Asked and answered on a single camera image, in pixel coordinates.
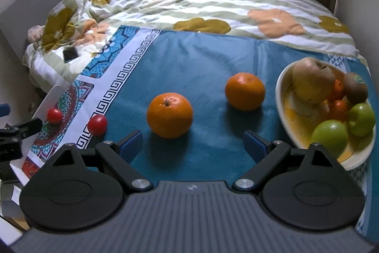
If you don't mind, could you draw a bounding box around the orange-red cherry tomato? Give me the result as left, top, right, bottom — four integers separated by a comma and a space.
328, 99, 349, 122

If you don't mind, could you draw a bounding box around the large orange with stem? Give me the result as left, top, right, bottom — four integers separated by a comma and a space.
147, 92, 194, 139

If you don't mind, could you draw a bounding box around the cream plate with bear print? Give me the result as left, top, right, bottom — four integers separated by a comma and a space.
275, 59, 376, 170

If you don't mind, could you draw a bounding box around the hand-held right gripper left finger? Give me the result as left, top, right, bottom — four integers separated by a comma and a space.
43, 130, 154, 194

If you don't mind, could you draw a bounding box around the patterned white-bordered cloth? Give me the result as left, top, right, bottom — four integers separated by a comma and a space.
22, 25, 163, 179

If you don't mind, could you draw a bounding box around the small black device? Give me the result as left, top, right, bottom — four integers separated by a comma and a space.
63, 47, 79, 62

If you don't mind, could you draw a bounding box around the red cherry tomato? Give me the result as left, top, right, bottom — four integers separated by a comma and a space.
47, 108, 63, 125
88, 115, 108, 135

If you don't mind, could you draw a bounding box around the floral blanket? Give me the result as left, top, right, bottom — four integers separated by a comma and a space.
22, 0, 360, 93

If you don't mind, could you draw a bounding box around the blue tablecloth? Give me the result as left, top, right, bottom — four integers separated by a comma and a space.
98, 31, 379, 237

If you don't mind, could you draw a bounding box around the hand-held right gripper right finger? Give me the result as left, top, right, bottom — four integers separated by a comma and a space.
232, 130, 340, 193

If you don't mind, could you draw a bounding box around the small orange mandarin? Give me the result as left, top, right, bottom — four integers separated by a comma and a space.
327, 79, 345, 102

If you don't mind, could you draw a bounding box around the wrinkled brown apple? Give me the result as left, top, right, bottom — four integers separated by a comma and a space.
293, 57, 345, 104

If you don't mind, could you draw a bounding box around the brown kiwi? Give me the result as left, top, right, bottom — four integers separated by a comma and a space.
343, 72, 368, 104

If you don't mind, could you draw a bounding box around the green apple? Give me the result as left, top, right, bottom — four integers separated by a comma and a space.
311, 120, 349, 159
347, 103, 376, 138

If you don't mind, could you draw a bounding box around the orange tangerine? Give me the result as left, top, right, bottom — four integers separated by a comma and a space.
225, 72, 266, 111

